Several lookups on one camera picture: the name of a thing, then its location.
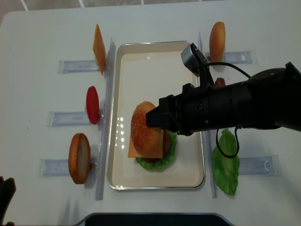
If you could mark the upright orange cheese slice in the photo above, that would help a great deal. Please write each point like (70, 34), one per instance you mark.
(99, 49)

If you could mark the upright bun half right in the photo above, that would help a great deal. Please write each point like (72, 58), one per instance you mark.
(217, 42)

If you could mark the clear left long rail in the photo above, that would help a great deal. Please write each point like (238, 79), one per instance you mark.
(106, 129)

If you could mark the flat orange cheese slice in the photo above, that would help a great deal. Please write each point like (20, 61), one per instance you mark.
(155, 150)

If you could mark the sesame top bun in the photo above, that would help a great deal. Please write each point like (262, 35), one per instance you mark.
(138, 121)

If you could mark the white metal tray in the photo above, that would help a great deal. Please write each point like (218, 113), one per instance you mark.
(148, 72)

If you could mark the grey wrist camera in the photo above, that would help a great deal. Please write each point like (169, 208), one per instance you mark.
(194, 60)

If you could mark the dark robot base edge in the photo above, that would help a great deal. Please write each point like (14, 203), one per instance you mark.
(155, 219)

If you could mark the clear long rail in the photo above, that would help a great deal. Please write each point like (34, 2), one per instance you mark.
(106, 129)
(210, 164)

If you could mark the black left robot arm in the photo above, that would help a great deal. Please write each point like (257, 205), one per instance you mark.
(7, 191)

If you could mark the upright brown meat patty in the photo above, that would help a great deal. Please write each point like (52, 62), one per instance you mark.
(220, 82)

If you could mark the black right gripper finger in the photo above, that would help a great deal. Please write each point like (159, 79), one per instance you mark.
(159, 119)

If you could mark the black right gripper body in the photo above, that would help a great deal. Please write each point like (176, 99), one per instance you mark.
(187, 112)

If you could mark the brown meat patty on burger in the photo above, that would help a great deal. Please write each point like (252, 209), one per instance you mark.
(166, 148)

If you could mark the clear holder for lettuce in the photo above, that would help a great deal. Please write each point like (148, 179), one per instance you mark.
(268, 165)

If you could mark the clear right long rail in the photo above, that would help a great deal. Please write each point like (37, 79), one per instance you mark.
(210, 164)

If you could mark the red tomato slice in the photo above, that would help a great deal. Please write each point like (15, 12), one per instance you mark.
(92, 105)

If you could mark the clear holder for left bun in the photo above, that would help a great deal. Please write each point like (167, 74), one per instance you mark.
(53, 168)

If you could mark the clear holder for tomato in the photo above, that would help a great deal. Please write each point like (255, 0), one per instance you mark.
(62, 119)

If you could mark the clear holder for cheese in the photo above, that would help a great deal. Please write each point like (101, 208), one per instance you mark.
(80, 66)

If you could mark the upright bun bottom left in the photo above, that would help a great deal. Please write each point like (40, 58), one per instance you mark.
(79, 158)

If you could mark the loose green lettuce leaf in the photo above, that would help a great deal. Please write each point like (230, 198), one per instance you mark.
(226, 163)

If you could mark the green lettuce on burger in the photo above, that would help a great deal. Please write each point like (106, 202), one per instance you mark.
(166, 161)

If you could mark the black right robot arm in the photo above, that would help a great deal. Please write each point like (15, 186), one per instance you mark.
(268, 100)

